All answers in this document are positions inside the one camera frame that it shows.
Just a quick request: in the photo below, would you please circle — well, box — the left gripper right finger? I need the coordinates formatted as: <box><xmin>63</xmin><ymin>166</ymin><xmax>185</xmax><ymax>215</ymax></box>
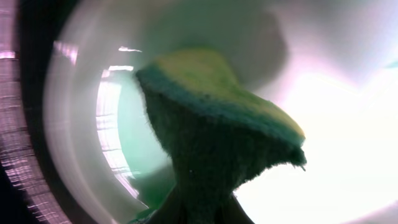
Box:
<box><xmin>217</xmin><ymin>194</ymin><xmax>254</xmax><ymax>224</ymax></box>

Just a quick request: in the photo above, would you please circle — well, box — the green scrub sponge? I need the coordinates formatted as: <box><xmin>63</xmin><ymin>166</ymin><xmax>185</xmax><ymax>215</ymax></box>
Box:
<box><xmin>135</xmin><ymin>47</ymin><xmax>307</xmax><ymax>223</ymax></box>

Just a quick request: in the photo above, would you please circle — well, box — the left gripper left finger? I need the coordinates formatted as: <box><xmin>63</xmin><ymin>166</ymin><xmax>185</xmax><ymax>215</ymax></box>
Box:
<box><xmin>146</xmin><ymin>189</ymin><xmax>183</xmax><ymax>224</ymax></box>

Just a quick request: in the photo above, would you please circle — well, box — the pale green plate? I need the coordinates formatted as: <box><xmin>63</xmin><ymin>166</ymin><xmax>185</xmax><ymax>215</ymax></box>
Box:
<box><xmin>44</xmin><ymin>1</ymin><xmax>397</xmax><ymax>223</ymax></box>

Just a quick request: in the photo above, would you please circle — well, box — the round black serving tray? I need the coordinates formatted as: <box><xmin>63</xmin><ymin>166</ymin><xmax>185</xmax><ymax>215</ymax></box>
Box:
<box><xmin>0</xmin><ymin>0</ymin><xmax>94</xmax><ymax>224</ymax></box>

